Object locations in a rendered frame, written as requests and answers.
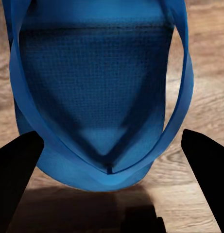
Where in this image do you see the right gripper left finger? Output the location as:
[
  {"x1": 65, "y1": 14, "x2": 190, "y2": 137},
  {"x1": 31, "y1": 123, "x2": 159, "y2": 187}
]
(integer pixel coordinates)
[{"x1": 0, "y1": 131, "x2": 44, "y2": 233}]

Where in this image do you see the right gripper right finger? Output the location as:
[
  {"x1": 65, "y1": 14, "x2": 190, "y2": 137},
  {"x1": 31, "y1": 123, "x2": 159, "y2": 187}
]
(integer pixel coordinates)
[{"x1": 181, "y1": 129, "x2": 224, "y2": 233}]

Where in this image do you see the sandal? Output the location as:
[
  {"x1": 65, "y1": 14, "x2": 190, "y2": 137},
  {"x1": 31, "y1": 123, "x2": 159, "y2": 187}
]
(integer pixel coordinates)
[{"x1": 2, "y1": 0, "x2": 194, "y2": 192}]

